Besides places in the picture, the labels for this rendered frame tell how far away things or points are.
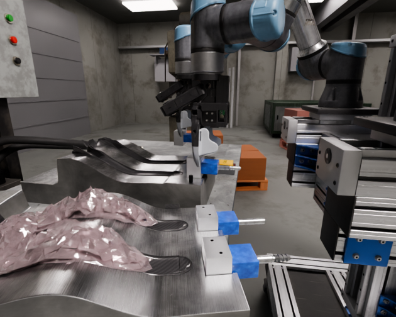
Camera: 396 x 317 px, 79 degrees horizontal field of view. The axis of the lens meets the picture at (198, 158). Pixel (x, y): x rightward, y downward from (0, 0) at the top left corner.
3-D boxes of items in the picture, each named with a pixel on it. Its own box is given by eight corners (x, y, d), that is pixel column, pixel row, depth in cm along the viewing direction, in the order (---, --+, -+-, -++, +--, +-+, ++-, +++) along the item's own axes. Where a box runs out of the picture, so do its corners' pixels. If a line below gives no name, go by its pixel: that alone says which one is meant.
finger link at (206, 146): (216, 169, 55) (218, 127, 54) (190, 167, 56) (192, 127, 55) (217, 168, 58) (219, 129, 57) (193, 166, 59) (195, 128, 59)
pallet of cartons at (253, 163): (165, 192, 273) (163, 135, 256) (180, 167, 361) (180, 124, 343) (269, 197, 259) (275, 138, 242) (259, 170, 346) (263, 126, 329)
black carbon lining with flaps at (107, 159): (193, 166, 76) (193, 136, 73) (180, 185, 61) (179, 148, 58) (94, 160, 83) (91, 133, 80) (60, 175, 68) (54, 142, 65)
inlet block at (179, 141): (210, 144, 92) (210, 130, 91) (209, 147, 87) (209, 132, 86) (177, 142, 95) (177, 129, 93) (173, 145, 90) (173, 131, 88)
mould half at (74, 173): (215, 182, 82) (215, 143, 79) (200, 220, 58) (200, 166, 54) (84, 172, 92) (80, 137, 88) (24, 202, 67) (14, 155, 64)
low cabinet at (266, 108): (334, 128, 743) (337, 100, 721) (366, 140, 558) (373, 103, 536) (262, 126, 775) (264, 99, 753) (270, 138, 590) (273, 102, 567)
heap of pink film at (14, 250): (158, 215, 48) (157, 178, 46) (151, 282, 31) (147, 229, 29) (20, 221, 46) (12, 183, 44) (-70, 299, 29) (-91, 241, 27)
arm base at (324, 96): (351, 105, 100) (356, 80, 97) (371, 108, 85) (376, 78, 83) (312, 105, 102) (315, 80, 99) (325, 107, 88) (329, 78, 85)
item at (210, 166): (240, 175, 63) (241, 155, 61) (239, 182, 58) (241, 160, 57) (191, 172, 65) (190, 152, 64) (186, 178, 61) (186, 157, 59)
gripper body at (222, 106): (225, 130, 54) (227, 73, 51) (188, 129, 56) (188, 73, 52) (229, 126, 61) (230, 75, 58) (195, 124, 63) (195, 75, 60)
